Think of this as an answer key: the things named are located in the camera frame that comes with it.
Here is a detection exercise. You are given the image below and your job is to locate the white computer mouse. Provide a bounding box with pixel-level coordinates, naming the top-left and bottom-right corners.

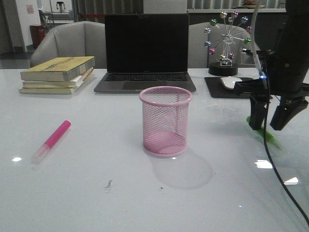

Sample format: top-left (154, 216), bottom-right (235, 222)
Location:
top-left (220, 76), bottom-right (242, 90)

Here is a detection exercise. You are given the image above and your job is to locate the middle book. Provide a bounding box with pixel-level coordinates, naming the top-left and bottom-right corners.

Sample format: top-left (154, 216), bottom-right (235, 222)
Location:
top-left (23, 68), bottom-right (94, 88)

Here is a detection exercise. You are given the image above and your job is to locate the left grey armchair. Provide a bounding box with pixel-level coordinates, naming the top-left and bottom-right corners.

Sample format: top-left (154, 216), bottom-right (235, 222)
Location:
top-left (30, 21), bottom-right (107, 69)

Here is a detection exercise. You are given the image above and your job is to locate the black cable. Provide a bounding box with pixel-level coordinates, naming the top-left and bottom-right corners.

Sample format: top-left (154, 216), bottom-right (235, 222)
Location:
top-left (262, 60), bottom-right (309, 227)

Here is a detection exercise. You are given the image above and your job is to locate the white box behind laptop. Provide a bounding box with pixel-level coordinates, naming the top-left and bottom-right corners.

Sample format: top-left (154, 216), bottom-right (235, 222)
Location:
top-left (143, 0), bottom-right (187, 14)

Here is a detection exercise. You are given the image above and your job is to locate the fruit bowl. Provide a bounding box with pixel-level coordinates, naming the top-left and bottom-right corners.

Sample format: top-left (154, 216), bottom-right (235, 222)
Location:
top-left (242, 0), bottom-right (265, 9)

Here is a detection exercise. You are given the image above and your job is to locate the grey laptop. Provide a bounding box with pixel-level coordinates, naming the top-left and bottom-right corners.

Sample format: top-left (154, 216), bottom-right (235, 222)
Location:
top-left (94, 14), bottom-right (196, 93)

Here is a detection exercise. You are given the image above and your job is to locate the pink mesh pen holder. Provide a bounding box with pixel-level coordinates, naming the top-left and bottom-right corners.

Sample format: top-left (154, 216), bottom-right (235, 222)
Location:
top-left (139, 86), bottom-right (192, 157)

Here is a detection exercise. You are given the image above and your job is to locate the pink highlighter pen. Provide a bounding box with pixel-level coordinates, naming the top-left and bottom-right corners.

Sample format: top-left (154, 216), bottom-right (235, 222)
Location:
top-left (31, 120), bottom-right (71, 164)

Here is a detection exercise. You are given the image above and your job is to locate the ferris wheel desk toy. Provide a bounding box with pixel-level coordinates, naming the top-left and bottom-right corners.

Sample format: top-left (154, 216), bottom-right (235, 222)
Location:
top-left (204, 10), bottom-right (251, 76)

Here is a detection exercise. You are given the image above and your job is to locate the bottom book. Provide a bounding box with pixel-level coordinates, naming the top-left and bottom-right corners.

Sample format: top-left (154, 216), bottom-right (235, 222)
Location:
top-left (19, 74), bottom-right (92, 94)

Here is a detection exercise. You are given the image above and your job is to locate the green highlighter pen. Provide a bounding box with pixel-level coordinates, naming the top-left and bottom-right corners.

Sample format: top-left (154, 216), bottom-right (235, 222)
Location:
top-left (245, 116), bottom-right (282, 150)

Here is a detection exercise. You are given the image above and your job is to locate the red trash bin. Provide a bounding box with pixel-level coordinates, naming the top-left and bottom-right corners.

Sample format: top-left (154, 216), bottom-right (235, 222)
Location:
top-left (29, 25), bottom-right (45, 49)

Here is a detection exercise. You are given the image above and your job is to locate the white cable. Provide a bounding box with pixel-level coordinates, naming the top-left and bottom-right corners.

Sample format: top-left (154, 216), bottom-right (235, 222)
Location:
top-left (250, 0), bottom-right (265, 78)

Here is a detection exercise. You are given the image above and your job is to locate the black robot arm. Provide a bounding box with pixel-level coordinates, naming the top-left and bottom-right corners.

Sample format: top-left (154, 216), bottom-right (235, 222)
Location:
top-left (234, 0), bottom-right (309, 131)

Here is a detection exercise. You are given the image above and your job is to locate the grey armchair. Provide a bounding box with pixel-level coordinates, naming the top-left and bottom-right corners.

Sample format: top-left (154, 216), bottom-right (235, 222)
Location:
top-left (30, 21), bottom-right (107, 69)
top-left (188, 22), bottom-right (254, 68)

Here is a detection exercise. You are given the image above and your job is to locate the top yellow book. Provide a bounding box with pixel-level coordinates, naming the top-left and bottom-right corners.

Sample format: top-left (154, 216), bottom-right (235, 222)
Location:
top-left (20, 56), bottom-right (95, 82)

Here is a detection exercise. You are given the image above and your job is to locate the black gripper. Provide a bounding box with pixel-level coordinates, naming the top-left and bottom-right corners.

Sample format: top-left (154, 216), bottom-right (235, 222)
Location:
top-left (233, 49), bottom-right (309, 131)

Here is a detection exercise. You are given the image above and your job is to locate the right grey armchair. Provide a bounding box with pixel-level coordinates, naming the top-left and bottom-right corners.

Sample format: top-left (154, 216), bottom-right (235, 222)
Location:
top-left (188, 22), bottom-right (254, 68)

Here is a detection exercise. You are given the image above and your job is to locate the black mouse pad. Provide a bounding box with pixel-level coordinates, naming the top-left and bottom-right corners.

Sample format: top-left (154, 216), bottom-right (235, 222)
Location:
top-left (204, 77), bottom-right (252, 99)

